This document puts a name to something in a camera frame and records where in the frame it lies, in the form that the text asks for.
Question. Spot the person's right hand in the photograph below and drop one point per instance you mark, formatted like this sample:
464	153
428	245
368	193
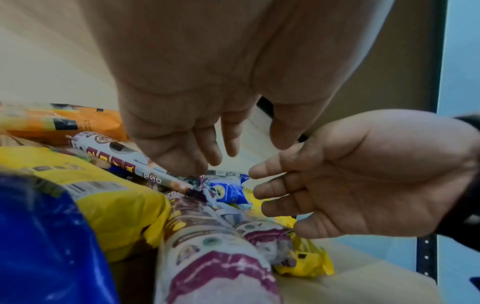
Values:
375	172

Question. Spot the person's left hand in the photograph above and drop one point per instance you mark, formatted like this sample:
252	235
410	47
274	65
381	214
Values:
210	59

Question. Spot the yellow Casa 25L packet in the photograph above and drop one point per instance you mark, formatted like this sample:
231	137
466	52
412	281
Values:
307	261
112	202

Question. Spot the orange Casa 60L packet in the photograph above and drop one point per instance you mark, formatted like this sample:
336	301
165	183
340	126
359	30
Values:
86	121

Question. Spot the black metal wooden shelf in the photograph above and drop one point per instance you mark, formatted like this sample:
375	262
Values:
375	282

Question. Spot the drawstring bag packet purple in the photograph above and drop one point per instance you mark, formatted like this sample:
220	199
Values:
268	240
123	154
213	261

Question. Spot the blue singlet handle packet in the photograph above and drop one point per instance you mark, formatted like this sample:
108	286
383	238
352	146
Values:
45	252
228	190

